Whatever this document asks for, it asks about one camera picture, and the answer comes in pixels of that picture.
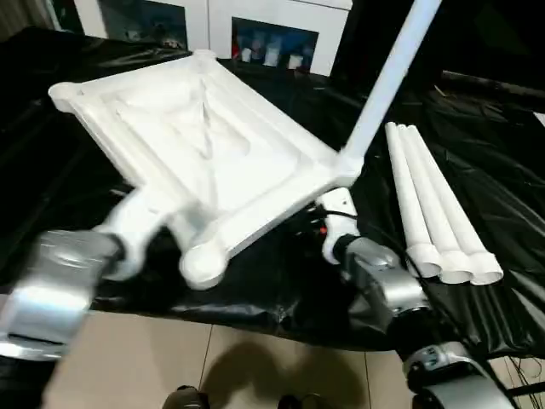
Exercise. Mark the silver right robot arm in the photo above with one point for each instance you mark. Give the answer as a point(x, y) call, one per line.
point(391, 281)

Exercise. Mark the white plastic table top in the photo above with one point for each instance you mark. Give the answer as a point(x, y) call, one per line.
point(191, 136)

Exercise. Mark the white cabinet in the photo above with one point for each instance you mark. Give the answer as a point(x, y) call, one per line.
point(213, 21)

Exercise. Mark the white flat board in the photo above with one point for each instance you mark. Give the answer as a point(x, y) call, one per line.
point(540, 117)

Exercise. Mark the black mat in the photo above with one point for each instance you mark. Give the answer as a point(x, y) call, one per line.
point(489, 191)

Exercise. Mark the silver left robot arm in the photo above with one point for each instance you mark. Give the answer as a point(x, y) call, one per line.
point(55, 277)

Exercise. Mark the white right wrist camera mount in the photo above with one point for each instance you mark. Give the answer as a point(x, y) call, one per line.
point(340, 221)

